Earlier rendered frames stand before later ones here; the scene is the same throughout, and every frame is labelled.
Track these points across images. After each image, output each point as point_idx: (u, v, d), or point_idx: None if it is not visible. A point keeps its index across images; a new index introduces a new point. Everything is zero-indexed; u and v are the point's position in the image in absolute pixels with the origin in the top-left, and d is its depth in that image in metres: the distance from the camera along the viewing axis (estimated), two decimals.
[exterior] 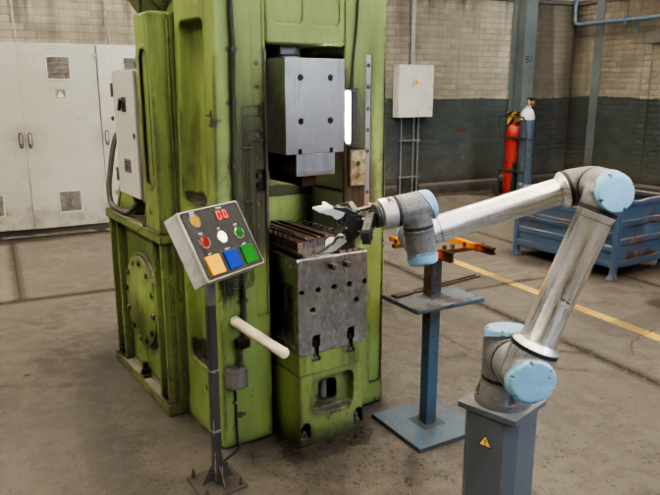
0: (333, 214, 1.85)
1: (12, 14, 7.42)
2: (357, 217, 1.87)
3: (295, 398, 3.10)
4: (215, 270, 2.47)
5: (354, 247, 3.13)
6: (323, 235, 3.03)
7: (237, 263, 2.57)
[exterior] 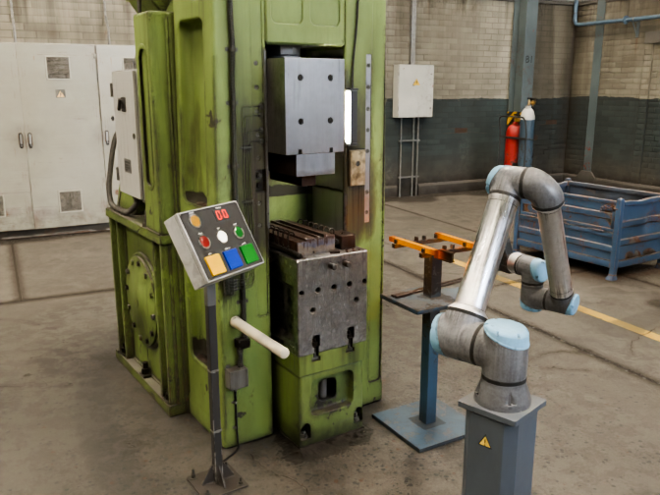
0: None
1: (12, 14, 7.42)
2: None
3: (295, 398, 3.10)
4: (215, 270, 2.47)
5: (354, 247, 3.13)
6: (323, 235, 3.03)
7: (237, 263, 2.57)
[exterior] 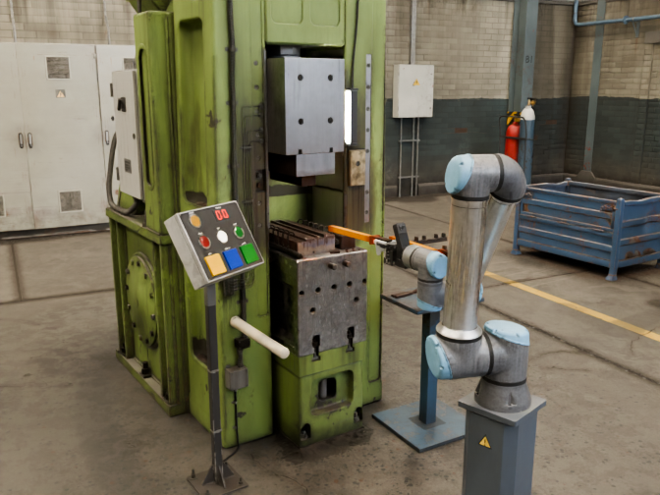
0: None
1: (12, 14, 7.42)
2: None
3: (295, 398, 3.10)
4: (215, 270, 2.47)
5: (354, 247, 3.13)
6: (323, 235, 3.03)
7: (237, 263, 2.57)
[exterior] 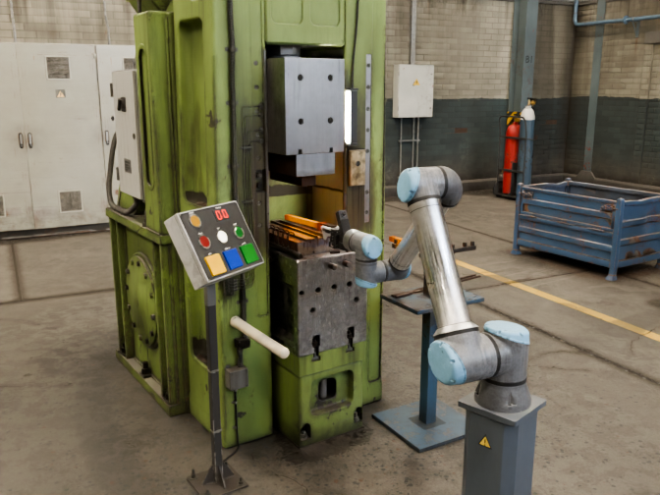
0: None
1: (12, 14, 7.42)
2: None
3: (295, 398, 3.10)
4: (215, 270, 2.47)
5: None
6: (323, 235, 3.03)
7: (237, 263, 2.57)
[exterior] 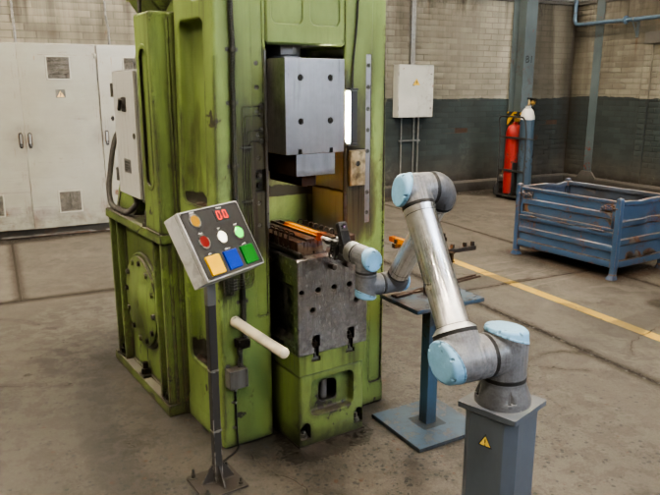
0: None
1: (12, 14, 7.42)
2: None
3: (295, 398, 3.10)
4: (215, 270, 2.47)
5: None
6: None
7: (237, 263, 2.57)
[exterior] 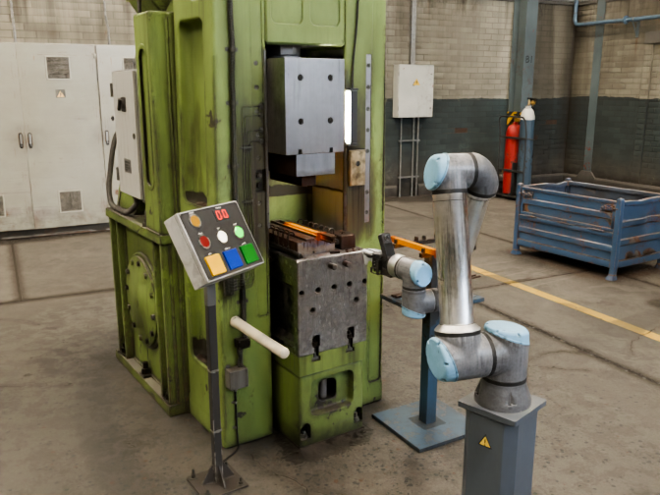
0: (374, 249, 2.72)
1: (12, 14, 7.42)
2: None
3: (295, 398, 3.10)
4: (215, 270, 2.47)
5: (354, 247, 3.13)
6: None
7: (237, 263, 2.57)
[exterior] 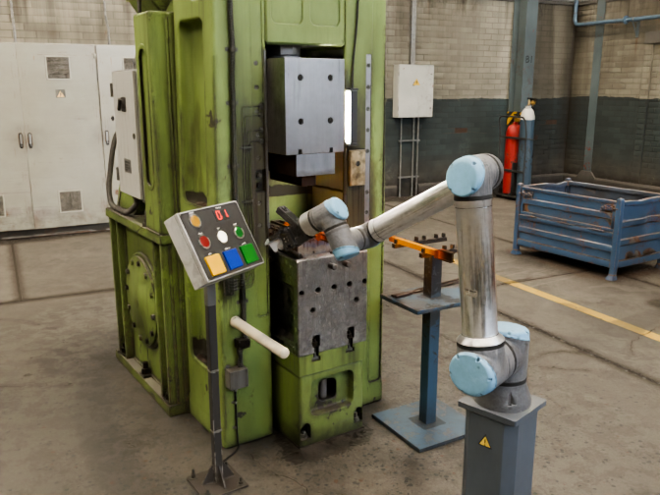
0: None
1: (12, 14, 7.42)
2: None
3: (295, 398, 3.10)
4: (215, 270, 2.47)
5: None
6: None
7: (237, 263, 2.57)
